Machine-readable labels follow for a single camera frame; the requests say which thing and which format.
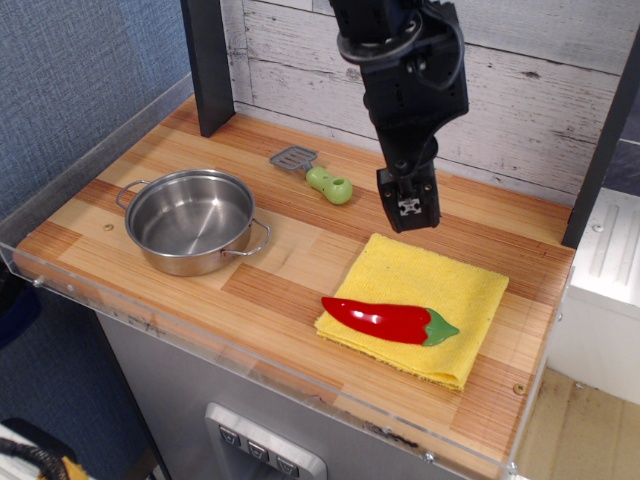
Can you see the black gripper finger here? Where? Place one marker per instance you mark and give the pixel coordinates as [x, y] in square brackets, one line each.
[412, 202]

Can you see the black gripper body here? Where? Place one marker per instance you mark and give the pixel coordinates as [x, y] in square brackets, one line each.
[411, 60]

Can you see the red toy chili pepper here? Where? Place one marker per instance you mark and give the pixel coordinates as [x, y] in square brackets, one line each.
[405, 324]

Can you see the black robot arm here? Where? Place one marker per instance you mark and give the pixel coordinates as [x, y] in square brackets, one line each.
[411, 59]

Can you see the yellow folded cloth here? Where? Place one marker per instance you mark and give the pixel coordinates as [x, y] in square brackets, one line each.
[390, 272]

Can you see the white side cabinet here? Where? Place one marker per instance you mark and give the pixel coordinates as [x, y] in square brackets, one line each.
[596, 337]

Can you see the stainless steel pot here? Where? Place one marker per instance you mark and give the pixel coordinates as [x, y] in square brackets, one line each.
[192, 222]

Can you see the silver dispenser button panel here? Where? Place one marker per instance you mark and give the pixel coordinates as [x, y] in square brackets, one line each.
[254, 452]

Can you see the grey toy fridge cabinet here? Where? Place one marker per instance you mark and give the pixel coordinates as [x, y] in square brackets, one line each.
[173, 385]

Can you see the yellow object bottom left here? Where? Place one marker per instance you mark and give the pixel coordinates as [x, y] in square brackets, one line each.
[74, 471]

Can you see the toy spatula green handle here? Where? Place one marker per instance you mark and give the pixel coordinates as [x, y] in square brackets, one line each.
[337, 190]

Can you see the dark grey right post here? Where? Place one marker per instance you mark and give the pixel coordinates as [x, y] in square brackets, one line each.
[605, 148]

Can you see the dark grey post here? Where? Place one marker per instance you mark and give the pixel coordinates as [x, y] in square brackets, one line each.
[605, 148]
[206, 44]

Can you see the dark grey left post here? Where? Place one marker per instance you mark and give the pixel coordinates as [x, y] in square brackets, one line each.
[206, 44]

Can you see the clear acrylic guard rail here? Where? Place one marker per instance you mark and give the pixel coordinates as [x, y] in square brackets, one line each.
[263, 311]

